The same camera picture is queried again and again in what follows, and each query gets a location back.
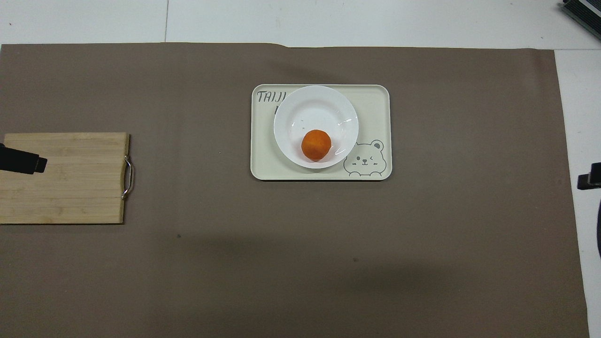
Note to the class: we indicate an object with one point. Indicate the dark device at corner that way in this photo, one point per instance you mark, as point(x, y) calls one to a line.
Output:
point(584, 11)

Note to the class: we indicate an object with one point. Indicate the white round plate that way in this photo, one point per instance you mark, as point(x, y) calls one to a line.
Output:
point(314, 110)

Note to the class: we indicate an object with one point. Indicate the cream tray with bear print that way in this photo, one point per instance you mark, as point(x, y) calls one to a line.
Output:
point(375, 108)

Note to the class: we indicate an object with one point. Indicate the orange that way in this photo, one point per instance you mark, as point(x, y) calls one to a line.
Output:
point(316, 145)

